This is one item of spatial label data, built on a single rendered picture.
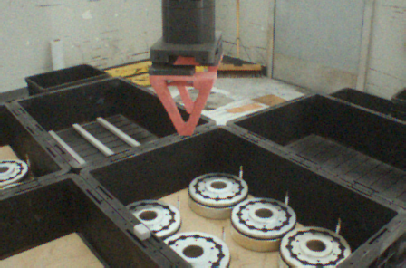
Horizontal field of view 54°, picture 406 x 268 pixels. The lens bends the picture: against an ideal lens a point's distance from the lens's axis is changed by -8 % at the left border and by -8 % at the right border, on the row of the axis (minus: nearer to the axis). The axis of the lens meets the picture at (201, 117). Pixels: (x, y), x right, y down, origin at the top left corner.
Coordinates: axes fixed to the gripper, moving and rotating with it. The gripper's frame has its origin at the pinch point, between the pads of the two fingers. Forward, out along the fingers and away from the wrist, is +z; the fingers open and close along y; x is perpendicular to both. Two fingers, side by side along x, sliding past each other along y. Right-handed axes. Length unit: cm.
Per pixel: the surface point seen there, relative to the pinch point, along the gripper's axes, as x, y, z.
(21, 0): -190, -286, 19
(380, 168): 35, -33, 24
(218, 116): -4, -88, 36
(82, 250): -17.2, -1.2, 23.4
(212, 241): 2.5, -3.1, 20.6
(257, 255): 9.3, -3.7, 23.4
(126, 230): -7.4, 4.9, 13.5
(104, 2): -135, -347, 31
